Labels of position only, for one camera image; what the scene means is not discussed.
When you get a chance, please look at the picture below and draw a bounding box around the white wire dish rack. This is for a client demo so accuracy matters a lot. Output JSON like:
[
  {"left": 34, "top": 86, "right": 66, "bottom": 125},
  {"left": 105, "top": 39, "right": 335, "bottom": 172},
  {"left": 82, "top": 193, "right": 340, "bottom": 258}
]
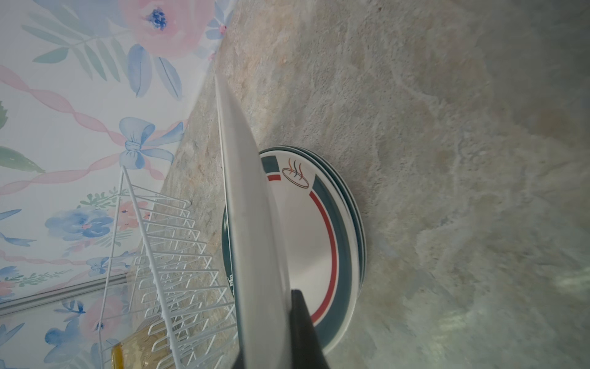
[{"left": 94, "top": 169, "right": 238, "bottom": 368}]

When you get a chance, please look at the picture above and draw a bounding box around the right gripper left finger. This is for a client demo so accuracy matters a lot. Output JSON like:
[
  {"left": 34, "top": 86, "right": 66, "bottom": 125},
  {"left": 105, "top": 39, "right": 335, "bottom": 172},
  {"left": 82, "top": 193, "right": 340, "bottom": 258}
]
[{"left": 232, "top": 351, "right": 245, "bottom": 369}]

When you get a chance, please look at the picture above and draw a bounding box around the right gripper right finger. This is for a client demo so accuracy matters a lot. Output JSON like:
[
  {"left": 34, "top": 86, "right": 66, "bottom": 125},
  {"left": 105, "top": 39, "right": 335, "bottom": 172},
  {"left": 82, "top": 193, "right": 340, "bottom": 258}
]
[{"left": 289, "top": 289, "right": 329, "bottom": 369}]

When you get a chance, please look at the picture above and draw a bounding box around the yellow glass cup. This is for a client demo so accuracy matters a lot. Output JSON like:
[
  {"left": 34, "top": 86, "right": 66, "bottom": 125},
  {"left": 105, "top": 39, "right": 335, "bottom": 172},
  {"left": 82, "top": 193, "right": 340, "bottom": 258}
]
[{"left": 111, "top": 317, "right": 174, "bottom": 369}]

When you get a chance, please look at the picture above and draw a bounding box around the green red rim plate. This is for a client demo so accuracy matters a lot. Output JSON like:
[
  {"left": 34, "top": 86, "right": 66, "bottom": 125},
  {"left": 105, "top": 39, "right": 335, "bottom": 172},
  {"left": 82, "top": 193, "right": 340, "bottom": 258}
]
[{"left": 220, "top": 145, "right": 367, "bottom": 355}]

